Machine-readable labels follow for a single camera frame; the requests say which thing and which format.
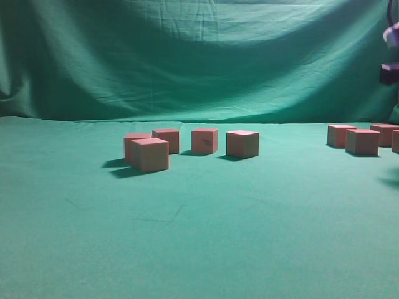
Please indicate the pink wooden cube placed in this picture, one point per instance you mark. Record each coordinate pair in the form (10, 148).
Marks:
(242, 143)
(171, 135)
(204, 140)

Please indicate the pink wooden cube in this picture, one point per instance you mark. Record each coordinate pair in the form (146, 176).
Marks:
(336, 134)
(149, 154)
(362, 142)
(395, 141)
(127, 141)

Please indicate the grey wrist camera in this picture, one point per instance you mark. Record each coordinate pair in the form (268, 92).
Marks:
(391, 36)

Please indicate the green backdrop cloth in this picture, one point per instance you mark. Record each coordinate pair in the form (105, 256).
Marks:
(196, 61)

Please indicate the green table cloth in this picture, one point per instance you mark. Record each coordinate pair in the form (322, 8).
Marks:
(300, 220)

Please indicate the pink wooden cube rear column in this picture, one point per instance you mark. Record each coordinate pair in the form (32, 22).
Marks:
(386, 131)

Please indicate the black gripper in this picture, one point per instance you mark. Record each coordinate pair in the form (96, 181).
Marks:
(389, 73)

